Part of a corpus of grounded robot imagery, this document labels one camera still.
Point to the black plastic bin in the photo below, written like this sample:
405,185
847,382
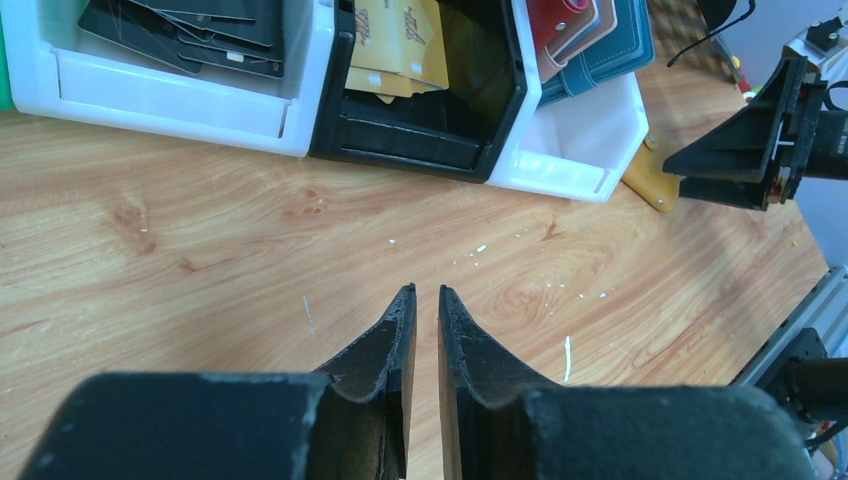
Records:
460,133

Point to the pink card holder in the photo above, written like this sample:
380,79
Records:
598,20

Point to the white bin with card holders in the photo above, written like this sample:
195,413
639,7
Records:
576,148

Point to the red green toy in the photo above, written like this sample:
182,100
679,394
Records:
747,91

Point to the gold cards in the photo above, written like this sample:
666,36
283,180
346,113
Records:
399,49

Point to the blue card holder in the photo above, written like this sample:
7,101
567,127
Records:
598,57

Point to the black cards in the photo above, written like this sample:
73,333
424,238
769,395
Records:
246,36

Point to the yellow leather card holder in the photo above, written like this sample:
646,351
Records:
646,177

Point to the white bin with black cards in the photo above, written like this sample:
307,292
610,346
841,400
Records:
58,70

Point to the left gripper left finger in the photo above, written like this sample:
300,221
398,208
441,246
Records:
347,419

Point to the red card holder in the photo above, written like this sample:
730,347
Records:
546,15

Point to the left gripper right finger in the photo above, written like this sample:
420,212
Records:
501,419

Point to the green plastic bin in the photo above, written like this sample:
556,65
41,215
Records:
6,98

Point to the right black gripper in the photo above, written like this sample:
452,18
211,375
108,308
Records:
793,120

